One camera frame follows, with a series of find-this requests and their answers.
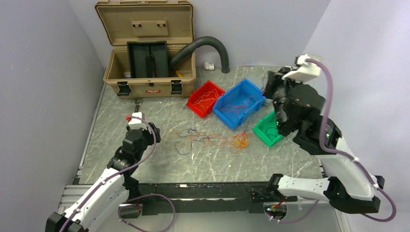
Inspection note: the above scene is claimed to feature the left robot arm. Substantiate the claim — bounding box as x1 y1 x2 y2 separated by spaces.
45 122 161 232

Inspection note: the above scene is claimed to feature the black toolbox tray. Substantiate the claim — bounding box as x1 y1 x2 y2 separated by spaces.
127 41 169 78

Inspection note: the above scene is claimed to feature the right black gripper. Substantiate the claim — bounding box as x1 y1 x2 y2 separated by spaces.
262 66 306 131

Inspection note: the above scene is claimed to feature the green plastic bin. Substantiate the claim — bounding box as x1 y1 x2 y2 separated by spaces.
253 111 283 147

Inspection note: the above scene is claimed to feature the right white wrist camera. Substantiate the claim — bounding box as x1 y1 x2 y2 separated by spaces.
281 54 323 83

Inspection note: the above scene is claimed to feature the tan plastic toolbox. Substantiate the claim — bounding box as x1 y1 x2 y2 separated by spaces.
95 0 196 99

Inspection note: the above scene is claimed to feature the silver wrench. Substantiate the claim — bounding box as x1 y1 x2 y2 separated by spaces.
134 98 143 108

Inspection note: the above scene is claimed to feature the white pipe fitting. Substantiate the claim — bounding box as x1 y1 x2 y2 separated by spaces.
204 62 215 71

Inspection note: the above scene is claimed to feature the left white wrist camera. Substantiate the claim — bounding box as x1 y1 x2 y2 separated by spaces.
125 112 146 130

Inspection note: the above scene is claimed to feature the grey plastic case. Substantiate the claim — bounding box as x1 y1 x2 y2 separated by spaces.
246 74 273 107

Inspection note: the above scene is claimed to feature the blue plastic bin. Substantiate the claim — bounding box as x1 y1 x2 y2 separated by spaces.
212 78 265 131

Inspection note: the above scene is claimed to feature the red plastic bin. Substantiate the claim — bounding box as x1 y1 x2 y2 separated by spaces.
186 80 225 118

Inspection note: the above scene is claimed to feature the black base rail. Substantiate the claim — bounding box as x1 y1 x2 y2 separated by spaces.
125 181 297 216

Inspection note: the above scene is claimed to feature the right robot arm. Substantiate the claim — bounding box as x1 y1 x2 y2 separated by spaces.
264 67 381 214

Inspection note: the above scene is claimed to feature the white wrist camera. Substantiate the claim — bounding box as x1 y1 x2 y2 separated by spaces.
125 112 146 130
281 54 323 83

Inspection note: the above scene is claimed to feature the black corrugated hose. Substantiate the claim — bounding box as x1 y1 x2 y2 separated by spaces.
170 36 231 74

